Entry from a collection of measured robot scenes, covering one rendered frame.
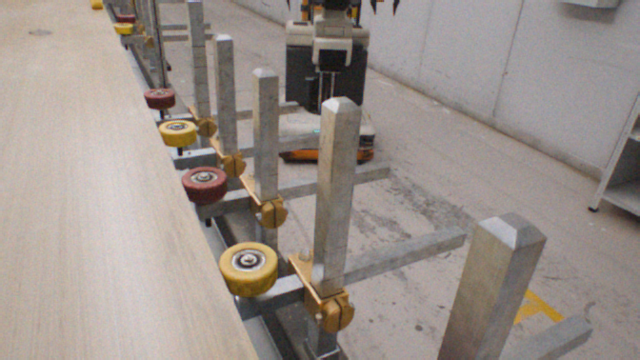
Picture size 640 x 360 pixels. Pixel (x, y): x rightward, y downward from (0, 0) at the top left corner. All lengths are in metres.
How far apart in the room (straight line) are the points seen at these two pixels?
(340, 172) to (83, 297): 0.35
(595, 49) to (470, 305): 3.05
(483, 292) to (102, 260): 0.49
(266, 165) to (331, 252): 0.25
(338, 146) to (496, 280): 0.25
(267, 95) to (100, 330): 0.41
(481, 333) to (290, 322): 0.49
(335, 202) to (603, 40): 2.92
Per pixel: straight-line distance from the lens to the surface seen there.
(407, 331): 1.76
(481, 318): 0.36
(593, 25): 3.36
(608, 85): 3.31
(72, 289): 0.63
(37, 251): 0.71
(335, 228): 0.56
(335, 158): 0.50
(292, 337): 0.78
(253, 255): 0.61
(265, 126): 0.73
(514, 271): 0.33
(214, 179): 0.80
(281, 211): 0.79
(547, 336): 0.68
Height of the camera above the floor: 1.30
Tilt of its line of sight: 30 degrees down
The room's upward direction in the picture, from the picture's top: 4 degrees clockwise
